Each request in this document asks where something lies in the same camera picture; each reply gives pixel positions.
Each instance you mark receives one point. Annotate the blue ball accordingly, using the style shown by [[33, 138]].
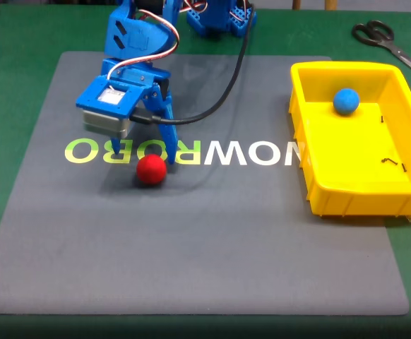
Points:
[[346, 101]]

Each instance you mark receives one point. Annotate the yellow plastic bin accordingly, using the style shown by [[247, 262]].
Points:
[[350, 148]]

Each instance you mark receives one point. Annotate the wooden leg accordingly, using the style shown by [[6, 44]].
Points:
[[296, 4], [330, 4]]

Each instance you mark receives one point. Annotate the red ball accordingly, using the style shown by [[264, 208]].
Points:
[[151, 170]]

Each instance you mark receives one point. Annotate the silver camera box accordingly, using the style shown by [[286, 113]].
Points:
[[103, 123]]

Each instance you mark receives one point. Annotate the grey mat with lettering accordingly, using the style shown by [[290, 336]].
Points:
[[205, 229]]

